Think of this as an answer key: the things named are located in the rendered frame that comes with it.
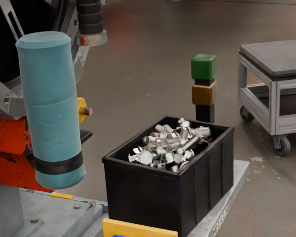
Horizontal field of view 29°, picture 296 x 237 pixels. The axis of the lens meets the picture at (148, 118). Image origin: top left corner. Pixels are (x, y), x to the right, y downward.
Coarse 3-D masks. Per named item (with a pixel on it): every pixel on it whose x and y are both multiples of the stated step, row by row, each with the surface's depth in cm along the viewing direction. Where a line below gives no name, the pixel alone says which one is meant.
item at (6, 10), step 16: (0, 0) 110; (16, 0) 130; (32, 0) 129; (48, 0) 126; (0, 16) 112; (16, 16) 116; (32, 16) 128; (48, 16) 126; (0, 32) 129; (16, 32) 117; (32, 32) 126; (0, 48) 126; (16, 48) 118; (0, 64) 121; (16, 64) 120; (0, 80) 113; (16, 80) 115
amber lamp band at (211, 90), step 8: (192, 88) 106; (200, 88) 105; (208, 88) 104; (216, 88) 107; (192, 96) 106; (200, 96) 105; (208, 96) 105; (216, 96) 107; (200, 104) 106; (208, 104) 105
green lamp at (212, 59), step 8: (200, 56) 104; (208, 56) 104; (216, 56) 105; (192, 64) 104; (200, 64) 103; (208, 64) 102; (216, 64) 105; (192, 72) 104; (200, 72) 104; (208, 72) 103; (216, 72) 106
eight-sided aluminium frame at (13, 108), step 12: (72, 0) 125; (72, 12) 124; (72, 24) 124; (72, 36) 124; (72, 48) 120; (84, 48) 121; (72, 60) 118; (84, 60) 122; (0, 84) 96; (12, 84) 109; (0, 96) 97; (12, 96) 100; (0, 108) 97; (12, 108) 100; (24, 108) 103
